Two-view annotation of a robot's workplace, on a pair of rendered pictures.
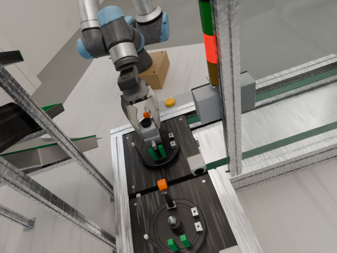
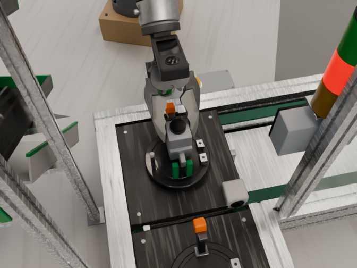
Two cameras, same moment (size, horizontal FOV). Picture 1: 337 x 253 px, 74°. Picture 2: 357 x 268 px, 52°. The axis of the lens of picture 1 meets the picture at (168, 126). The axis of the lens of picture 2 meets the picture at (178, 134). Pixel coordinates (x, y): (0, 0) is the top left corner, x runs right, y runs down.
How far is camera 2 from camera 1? 0.21 m
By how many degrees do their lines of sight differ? 14
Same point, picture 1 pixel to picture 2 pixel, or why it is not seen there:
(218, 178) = (261, 217)
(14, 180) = (42, 227)
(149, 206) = (164, 246)
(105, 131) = (73, 105)
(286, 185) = (339, 232)
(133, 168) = (137, 185)
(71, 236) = not seen: outside the picture
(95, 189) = (61, 202)
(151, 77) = not seen: hidden behind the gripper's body
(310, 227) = not seen: outside the picture
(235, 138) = (314, 178)
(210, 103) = (303, 135)
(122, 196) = (118, 224)
